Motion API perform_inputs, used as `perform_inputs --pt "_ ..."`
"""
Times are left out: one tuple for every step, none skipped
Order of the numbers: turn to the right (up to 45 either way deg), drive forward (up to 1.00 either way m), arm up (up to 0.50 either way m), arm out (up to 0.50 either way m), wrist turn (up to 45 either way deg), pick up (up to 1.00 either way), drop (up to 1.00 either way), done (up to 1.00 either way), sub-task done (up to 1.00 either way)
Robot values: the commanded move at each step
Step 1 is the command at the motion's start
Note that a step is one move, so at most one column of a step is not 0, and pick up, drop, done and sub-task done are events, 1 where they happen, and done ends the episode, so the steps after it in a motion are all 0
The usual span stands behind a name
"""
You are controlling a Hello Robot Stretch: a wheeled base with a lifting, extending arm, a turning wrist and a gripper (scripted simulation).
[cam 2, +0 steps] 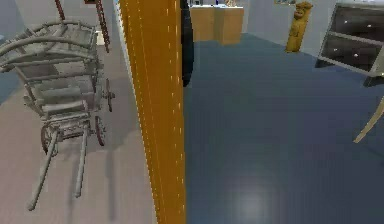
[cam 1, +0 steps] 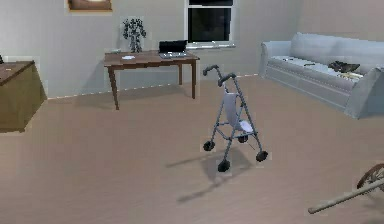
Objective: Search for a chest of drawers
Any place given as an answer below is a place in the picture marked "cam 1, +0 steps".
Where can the brown wooden chest of drawers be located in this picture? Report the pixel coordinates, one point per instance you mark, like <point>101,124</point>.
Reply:
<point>17,95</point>

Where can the grey wheeled walker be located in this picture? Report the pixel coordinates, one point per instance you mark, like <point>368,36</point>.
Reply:
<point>232,114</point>

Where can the black open laptop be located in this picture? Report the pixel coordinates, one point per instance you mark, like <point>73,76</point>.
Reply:
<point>172,48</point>

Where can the brown wooden table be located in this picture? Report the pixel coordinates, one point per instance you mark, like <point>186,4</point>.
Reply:
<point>146,60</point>

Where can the white paper sheet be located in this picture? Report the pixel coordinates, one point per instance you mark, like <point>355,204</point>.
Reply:
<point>128,57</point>

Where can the white framed window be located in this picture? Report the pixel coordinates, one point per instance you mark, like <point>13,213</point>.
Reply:
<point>209,24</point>

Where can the dark green house plant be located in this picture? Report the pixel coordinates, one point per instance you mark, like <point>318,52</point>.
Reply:
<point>134,33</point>

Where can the small black remote control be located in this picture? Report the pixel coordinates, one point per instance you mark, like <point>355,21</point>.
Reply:
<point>309,64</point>

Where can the pale grey sofa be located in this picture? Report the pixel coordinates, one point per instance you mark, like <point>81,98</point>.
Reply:
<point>320,71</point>

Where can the dark brown cloth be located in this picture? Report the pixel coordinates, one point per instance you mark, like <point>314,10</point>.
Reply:
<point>344,66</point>

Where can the brown framed wall picture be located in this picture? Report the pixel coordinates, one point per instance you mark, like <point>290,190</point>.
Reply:
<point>89,4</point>

